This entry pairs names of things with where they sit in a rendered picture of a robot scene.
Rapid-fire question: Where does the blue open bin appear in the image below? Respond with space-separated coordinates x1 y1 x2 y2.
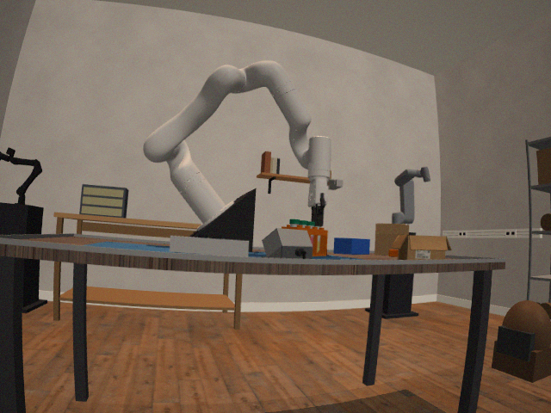
333 237 370 255

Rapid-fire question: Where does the orange flat plate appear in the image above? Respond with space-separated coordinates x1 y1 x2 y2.
282 225 328 256

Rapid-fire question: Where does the white key housing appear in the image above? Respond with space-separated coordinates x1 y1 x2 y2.
262 228 313 259

